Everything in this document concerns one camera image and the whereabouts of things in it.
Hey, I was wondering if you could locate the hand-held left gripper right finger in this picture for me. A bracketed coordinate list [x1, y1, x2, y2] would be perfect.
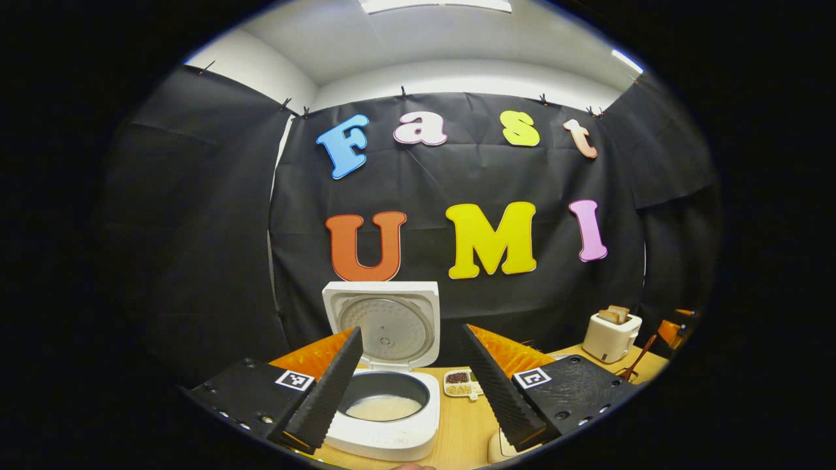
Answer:
[460, 324, 639, 452]

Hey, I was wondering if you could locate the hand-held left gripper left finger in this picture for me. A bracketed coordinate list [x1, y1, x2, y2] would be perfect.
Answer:
[186, 326, 364, 456]

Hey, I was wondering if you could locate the brown wooden spoon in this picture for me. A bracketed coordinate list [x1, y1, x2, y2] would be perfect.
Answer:
[619, 334, 659, 381]

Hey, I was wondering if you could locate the clear box of white rice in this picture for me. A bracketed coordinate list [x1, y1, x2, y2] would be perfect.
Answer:
[487, 426, 543, 465]

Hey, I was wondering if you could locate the white rice pile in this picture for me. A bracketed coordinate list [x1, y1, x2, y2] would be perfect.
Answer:
[345, 394, 423, 422]

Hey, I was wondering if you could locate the white rice cooker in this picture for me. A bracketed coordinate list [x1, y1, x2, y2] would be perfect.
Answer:
[321, 281, 442, 463]

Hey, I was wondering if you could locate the white divided bean dish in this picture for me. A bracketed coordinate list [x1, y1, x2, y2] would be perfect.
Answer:
[443, 369, 485, 398]

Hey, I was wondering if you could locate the white toaster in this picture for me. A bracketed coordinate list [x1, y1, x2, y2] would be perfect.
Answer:
[582, 312, 643, 364]

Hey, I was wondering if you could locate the black backdrop cloth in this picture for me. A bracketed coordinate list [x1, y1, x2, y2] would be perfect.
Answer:
[98, 65, 722, 386]

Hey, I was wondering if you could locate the large ceiling light panel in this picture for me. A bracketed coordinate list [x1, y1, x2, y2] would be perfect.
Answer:
[358, 0, 513, 15]

